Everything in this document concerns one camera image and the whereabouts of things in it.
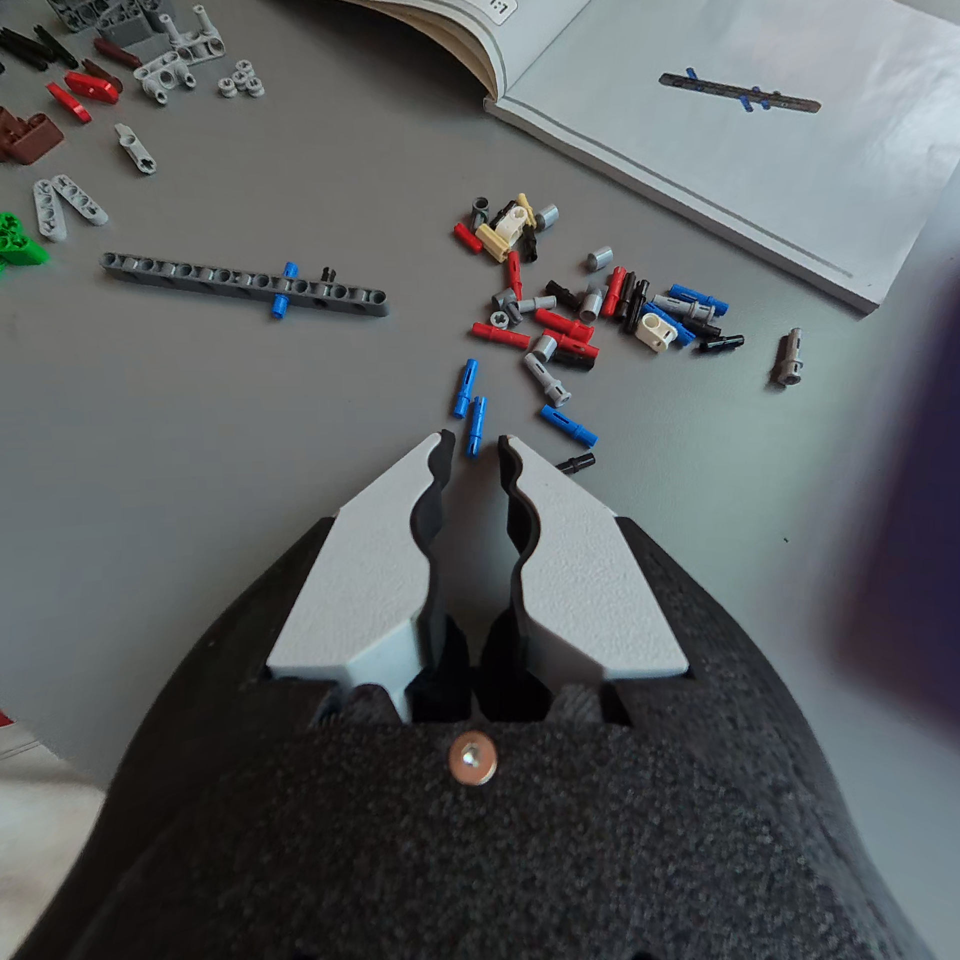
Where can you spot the grey brown lego pin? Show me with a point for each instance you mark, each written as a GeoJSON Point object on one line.
{"type": "Point", "coordinates": [789, 358]}

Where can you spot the brown lego beam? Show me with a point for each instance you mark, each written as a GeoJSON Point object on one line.
{"type": "Point", "coordinates": [37, 139]}
{"type": "Point", "coordinates": [9, 135]}

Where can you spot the black lego axle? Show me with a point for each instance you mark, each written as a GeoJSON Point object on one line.
{"type": "Point", "coordinates": [26, 49]}
{"type": "Point", "coordinates": [56, 46]}

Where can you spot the thin light grey lego liftarm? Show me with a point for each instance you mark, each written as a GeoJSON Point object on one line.
{"type": "Point", "coordinates": [79, 199]}
{"type": "Point", "coordinates": [49, 210]}

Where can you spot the open lego instruction booklet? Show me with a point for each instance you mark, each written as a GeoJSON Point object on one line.
{"type": "Point", "coordinates": [750, 135]}

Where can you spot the light grey lego pin connector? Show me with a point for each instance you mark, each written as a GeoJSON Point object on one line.
{"type": "Point", "coordinates": [165, 76]}
{"type": "Point", "coordinates": [195, 41]}

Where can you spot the pile of small lego pins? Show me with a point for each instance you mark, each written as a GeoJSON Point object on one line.
{"type": "Point", "coordinates": [570, 326]}

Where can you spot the red curved lego piece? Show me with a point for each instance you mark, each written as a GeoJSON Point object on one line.
{"type": "Point", "coordinates": [69, 103]}
{"type": "Point", "coordinates": [94, 88]}

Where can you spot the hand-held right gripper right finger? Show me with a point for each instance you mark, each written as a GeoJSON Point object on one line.
{"type": "Point", "coordinates": [592, 592]}

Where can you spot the dark grey lego frame block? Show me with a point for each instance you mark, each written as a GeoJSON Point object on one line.
{"type": "Point", "coordinates": [79, 13]}

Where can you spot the long dark grey lego beam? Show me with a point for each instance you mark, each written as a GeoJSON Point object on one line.
{"type": "Point", "coordinates": [225, 281]}

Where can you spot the blue lego pin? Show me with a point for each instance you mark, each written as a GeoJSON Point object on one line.
{"type": "Point", "coordinates": [568, 426]}
{"type": "Point", "coordinates": [475, 427]}
{"type": "Point", "coordinates": [465, 388]}
{"type": "Point", "coordinates": [283, 304]}

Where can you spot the dark red lego pin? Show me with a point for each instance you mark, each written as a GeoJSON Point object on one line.
{"type": "Point", "coordinates": [118, 54]}
{"type": "Point", "coordinates": [103, 75]}

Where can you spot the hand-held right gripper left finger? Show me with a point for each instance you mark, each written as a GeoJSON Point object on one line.
{"type": "Point", "coordinates": [352, 592]}

